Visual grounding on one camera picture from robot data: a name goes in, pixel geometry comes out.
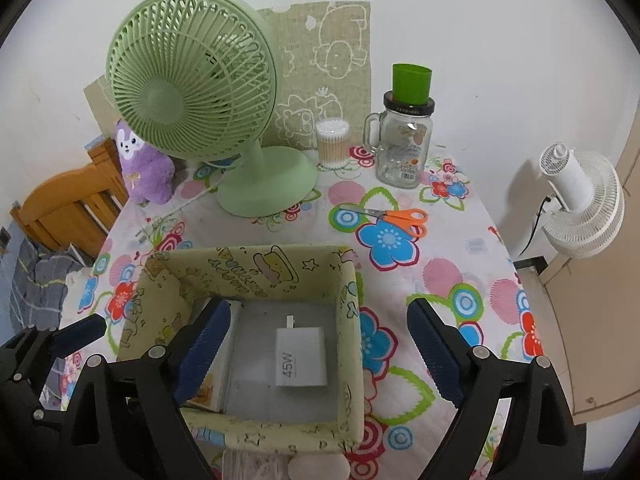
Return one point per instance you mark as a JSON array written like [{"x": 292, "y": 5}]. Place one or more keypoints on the yellow printed fabric storage box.
[{"x": 260, "y": 265}]

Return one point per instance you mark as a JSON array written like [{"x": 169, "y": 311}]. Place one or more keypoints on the purple plush toy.
[{"x": 145, "y": 175}]

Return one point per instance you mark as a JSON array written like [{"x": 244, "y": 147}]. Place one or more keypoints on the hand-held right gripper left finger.
[{"x": 205, "y": 355}]

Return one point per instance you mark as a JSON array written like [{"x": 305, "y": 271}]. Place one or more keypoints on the white round puff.
[{"x": 320, "y": 467}]

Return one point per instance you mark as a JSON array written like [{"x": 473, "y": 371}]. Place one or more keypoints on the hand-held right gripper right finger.
[{"x": 432, "y": 355}]

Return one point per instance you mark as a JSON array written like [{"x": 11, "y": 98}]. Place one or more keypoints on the grey plaid blanket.
[{"x": 40, "y": 280}]

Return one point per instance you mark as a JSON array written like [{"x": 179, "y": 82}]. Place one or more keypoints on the clear cotton swab container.
[{"x": 332, "y": 145}]

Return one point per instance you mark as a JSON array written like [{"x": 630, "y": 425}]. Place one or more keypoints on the beige cartoon printed cloth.
[{"x": 325, "y": 60}]

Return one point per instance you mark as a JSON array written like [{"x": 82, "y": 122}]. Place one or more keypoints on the clear plastic bag in box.
[{"x": 255, "y": 467}]

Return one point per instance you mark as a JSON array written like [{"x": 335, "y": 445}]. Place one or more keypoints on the white clip fan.
[{"x": 575, "y": 180}]

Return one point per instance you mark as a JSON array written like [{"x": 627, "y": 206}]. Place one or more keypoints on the floral tablecloth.
[{"x": 450, "y": 280}]

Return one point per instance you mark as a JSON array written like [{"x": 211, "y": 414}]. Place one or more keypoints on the glass jar mug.
[{"x": 400, "y": 155}]

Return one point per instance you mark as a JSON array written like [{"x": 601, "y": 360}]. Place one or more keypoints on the white charger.
[{"x": 300, "y": 355}]

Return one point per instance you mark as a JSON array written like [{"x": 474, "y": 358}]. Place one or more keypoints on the green plastic cup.
[{"x": 411, "y": 82}]

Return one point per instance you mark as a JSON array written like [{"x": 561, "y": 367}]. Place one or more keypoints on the small cartoon booklet pack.
[{"x": 229, "y": 380}]

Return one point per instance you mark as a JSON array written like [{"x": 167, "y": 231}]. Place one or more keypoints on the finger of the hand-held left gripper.
[{"x": 80, "y": 334}]

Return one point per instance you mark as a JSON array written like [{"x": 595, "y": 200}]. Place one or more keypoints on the green desk fan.
[{"x": 190, "y": 80}]

